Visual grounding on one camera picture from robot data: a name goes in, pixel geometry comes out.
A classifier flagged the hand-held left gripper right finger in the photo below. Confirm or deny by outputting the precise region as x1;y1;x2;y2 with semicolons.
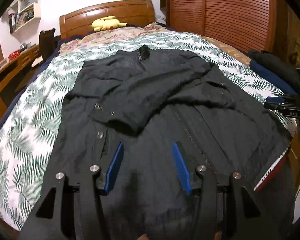
172;142;280;240

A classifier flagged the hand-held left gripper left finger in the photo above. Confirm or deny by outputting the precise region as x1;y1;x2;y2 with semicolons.
20;142;125;240

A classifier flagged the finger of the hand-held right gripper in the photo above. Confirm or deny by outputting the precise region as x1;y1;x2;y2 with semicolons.
266;95;290;104
263;101;290;112

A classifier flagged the black zip jacket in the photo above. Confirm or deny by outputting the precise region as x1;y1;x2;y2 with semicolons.
44;44;294;240

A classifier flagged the navy folded garment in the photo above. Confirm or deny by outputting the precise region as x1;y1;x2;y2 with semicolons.
249;60;298;95

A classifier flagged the black folded garment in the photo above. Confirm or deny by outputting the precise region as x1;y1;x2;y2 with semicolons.
247;49;300;93

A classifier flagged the red white striped cloth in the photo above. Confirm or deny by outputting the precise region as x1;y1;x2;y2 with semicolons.
254;147;290;193

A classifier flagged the louvered wooden wardrobe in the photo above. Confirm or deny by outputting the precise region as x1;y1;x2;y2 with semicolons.
159;0;278;53

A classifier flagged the bed with leaf-print sheet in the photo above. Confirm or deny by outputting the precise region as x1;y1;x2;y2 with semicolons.
0;31;298;232

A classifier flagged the floral quilt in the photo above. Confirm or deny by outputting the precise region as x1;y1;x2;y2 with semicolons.
59;22;245;55

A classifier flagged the dark wooden chair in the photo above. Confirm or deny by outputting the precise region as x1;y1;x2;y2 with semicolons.
31;29;57;68

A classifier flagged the yellow plush toy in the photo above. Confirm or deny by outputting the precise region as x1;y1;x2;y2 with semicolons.
91;15;127;32

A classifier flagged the wooden desk cabinet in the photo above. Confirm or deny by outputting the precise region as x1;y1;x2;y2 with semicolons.
0;44;40;135

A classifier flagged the wooden headboard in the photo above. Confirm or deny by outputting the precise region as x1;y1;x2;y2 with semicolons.
59;0;156;39

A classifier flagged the metal door handle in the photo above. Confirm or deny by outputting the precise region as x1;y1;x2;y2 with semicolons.
290;51;299;67

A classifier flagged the white wall shelf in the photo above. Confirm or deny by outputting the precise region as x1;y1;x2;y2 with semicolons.
8;0;42;34

